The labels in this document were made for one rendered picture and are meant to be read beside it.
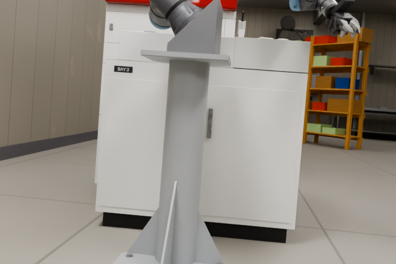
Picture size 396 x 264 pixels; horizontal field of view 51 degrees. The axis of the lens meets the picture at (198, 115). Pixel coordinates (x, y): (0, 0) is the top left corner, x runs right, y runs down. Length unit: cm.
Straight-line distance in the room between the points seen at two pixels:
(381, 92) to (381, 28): 178
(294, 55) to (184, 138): 72
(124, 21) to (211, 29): 122
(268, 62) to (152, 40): 55
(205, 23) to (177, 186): 62
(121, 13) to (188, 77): 125
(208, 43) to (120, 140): 73
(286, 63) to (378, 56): 1094
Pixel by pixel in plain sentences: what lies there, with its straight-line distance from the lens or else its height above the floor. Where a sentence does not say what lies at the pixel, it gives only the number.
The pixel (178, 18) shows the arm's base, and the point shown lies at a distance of 163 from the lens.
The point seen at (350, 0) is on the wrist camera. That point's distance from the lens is 188.
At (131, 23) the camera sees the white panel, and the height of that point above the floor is 110.
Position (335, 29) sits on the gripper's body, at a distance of 190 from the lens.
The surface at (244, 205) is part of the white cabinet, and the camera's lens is 204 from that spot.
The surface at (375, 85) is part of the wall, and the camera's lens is 1283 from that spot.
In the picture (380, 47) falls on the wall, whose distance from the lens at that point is 1295.
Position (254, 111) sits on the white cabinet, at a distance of 199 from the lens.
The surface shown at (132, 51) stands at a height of 86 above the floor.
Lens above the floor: 65
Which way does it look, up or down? 2 degrees down
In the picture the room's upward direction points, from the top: 4 degrees clockwise
